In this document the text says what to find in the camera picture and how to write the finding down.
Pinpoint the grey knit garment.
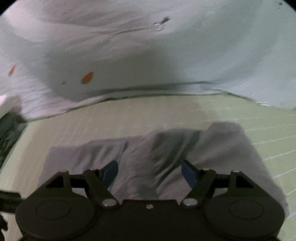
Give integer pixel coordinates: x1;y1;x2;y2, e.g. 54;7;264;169
39;122;288;211

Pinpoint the green grid cutting mat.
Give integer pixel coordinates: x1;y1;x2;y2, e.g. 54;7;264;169
1;95;295;240

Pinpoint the white carrot print storage bag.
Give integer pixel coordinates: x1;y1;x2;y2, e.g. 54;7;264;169
1;1;295;120

